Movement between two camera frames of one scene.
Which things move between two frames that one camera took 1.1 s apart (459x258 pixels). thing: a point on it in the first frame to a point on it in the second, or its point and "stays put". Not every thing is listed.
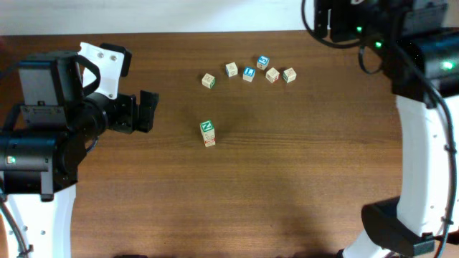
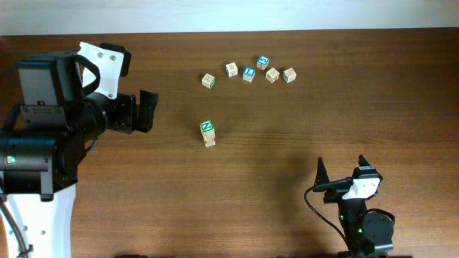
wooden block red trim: [208, 132] stays put
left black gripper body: [122, 109] stays put
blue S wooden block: [262, 62] stays put
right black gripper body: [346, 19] to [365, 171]
